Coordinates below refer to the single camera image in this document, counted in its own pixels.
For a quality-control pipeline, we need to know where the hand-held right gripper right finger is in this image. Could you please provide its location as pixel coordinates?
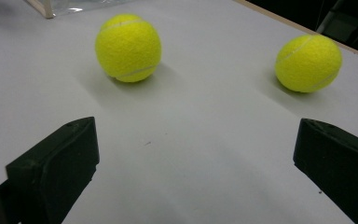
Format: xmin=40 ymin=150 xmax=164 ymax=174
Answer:
xmin=293 ymin=118 xmax=358 ymax=224

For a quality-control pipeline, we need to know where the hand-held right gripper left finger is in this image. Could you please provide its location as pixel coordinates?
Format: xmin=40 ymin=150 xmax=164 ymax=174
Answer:
xmin=5 ymin=116 xmax=101 ymax=224

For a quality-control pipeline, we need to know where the yellow tennis ball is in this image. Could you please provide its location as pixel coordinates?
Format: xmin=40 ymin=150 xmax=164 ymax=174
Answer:
xmin=94 ymin=12 xmax=163 ymax=84
xmin=274 ymin=33 xmax=343 ymax=93

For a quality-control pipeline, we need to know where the clear box with wooden rim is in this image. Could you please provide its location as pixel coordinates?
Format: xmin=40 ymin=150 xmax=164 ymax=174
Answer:
xmin=26 ymin=0 xmax=131 ymax=20

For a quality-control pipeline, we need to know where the grey metal stand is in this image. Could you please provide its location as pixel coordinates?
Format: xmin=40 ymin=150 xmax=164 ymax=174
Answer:
xmin=316 ymin=0 xmax=349 ymax=35

